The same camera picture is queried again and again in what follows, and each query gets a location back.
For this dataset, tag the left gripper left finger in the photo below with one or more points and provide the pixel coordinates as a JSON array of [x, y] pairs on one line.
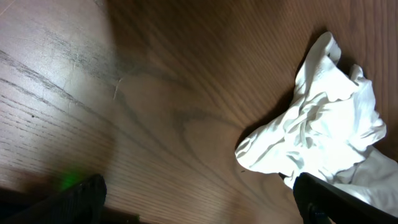
[[81, 203]]

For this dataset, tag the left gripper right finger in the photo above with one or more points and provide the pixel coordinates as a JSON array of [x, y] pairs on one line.
[[320, 202]]

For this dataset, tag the white t-shirt black print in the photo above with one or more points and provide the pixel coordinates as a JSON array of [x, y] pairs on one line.
[[329, 131]]

